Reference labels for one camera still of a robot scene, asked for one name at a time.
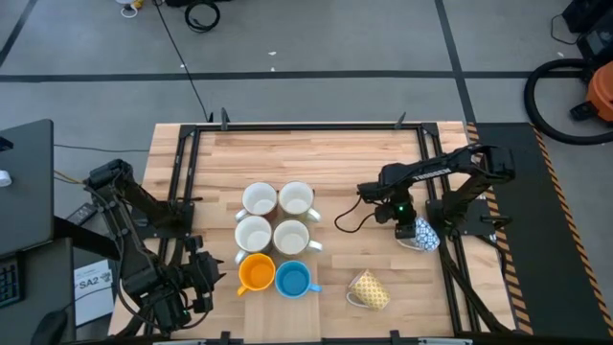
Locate black keyboard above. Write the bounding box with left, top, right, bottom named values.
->
left=0, top=256, right=24, bottom=309

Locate orange vacuum with hose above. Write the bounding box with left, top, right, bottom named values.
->
left=523, top=57, right=613, bottom=146

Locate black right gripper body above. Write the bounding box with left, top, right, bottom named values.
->
left=374, top=189, right=416, bottom=225

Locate black hazard-striped floor mat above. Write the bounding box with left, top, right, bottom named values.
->
left=466, top=122, right=613, bottom=340

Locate thin black cable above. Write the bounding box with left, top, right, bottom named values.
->
left=53, top=143, right=150, bottom=154

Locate white power cord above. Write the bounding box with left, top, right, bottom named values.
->
left=116, top=0, right=145, bottom=19

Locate black power adapter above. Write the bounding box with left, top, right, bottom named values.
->
left=65, top=201, right=101, bottom=226

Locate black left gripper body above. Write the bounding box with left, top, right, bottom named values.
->
left=170, top=265, right=207, bottom=312

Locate black equipment case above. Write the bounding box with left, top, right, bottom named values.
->
left=560, top=0, right=613, bottom=64

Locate yellow dotted mug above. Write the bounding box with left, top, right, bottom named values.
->
left=345, top=267, right=392, bottom=312

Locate blue white patterned mug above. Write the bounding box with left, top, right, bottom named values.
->
left=396, top=216, right=442, bottom=254

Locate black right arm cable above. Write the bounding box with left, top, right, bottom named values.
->
left=333, top=194, right=382, bottom=235

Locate white mug with gold rim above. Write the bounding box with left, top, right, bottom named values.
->
left=271, top=218, right=325, bottom=258

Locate olive green mug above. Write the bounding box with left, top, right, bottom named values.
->
left=277, top=179, right=322, bottom=224

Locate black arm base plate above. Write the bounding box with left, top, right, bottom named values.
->
left=425, top=198, right=497, bottom=237
left=128, top=199, right=195, bottom=240

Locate yellow cable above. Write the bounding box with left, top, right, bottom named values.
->
left=53, top=170, right=90, bottom=186

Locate grey desk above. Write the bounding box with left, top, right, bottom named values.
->
left=0, top=237, right=77, bottom=345

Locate black computer mouse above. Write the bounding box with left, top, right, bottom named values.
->
left=30, top=310, right=69, bottom=345

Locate coiled black cable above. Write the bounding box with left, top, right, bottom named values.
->
left=184, top=0, right=222, bottom=34

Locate orange-yellow faceted mug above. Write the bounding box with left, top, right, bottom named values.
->
left=236, top=252, right=278, bottom=297

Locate long black floor cable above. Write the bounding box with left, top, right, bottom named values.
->
left=153, top=0, right=215, bottom=122

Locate printed white paper sheet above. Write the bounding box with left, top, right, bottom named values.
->
left=73, top=258, right=116, bottom=328

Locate black aluminium table frame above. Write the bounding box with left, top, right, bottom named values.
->
left=112, top=107, right=516, bottom=345

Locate blue faceted mug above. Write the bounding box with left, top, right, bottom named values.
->
left=274, top=260, right=323, bottom=300

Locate black desk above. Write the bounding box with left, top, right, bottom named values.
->
left=0, top=118, right=55, bottom=258

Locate orange shop vacuum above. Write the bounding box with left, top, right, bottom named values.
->
left=569, top=60, right=613, bottom=124

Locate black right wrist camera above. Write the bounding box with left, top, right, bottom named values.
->
left=394, top=220, right=418, bottom=241

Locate black desk leg beam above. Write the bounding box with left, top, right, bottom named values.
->
left=53, top=215, right=121, bottom=263

